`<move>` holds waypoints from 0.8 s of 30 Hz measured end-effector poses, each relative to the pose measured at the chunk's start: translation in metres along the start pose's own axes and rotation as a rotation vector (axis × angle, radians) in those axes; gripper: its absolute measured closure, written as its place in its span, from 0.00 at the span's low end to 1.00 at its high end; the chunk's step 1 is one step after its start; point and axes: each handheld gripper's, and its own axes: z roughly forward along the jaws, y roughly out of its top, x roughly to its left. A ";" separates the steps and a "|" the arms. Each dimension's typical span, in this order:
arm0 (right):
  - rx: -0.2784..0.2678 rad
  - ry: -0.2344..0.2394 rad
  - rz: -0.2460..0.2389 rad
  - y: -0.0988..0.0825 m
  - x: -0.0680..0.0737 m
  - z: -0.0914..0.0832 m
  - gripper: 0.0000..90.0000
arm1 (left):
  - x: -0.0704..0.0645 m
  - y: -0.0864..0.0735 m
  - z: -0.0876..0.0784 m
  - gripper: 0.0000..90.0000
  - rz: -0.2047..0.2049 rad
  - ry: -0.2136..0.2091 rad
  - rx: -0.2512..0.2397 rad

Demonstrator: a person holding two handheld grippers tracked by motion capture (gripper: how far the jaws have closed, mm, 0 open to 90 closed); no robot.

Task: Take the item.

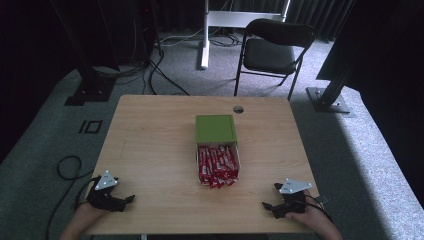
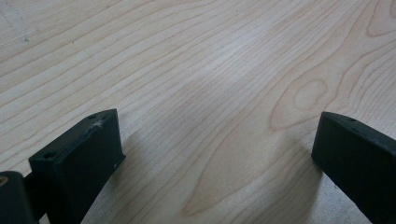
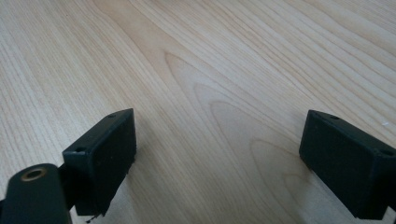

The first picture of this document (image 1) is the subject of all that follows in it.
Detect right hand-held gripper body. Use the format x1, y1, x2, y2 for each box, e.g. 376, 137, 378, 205
271, 179, 314, 220

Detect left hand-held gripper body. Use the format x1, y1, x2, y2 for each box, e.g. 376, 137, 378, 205
86, 169, 128, 213

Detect person's left hand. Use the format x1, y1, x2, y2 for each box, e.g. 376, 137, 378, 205
74, 201, 113, 231

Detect person's right hand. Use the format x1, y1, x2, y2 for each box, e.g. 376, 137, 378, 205
284, 189, 331, 234

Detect pile of red snack packets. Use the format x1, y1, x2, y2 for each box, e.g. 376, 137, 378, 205
197, 144, 241, 190

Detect green box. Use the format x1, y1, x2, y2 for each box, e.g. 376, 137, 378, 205
194, 114, 239, 145

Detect black metal stand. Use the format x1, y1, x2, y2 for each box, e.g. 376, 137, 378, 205
305, 0, 357, 118
49, 0, 118, 107

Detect black folding chair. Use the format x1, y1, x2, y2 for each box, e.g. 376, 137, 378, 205
233, 17, 317, 102

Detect black computer tower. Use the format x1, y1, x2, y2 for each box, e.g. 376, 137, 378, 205
114, 0, 158, 66

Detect dark curtain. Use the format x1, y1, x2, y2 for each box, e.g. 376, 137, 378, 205
229, 0, 354, 43

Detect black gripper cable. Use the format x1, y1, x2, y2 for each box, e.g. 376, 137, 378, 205
45, 155, 99, 240
302, 194, 334, 224

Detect bundle of floor cables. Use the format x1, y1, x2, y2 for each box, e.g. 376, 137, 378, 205
93, 19, 243, 97

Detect white desk frame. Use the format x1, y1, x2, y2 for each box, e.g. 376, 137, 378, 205
199, 0, 292, 71

